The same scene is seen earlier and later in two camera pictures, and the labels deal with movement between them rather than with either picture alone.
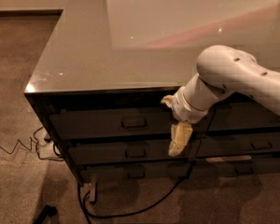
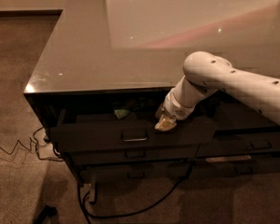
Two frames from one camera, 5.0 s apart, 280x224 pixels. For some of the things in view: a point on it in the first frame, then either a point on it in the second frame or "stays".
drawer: x=133 y=173 stays
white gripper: x=186 y=110 -> x=175 y=109
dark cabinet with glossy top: x=113 y=55 stays
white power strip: x=92 y=191 stays
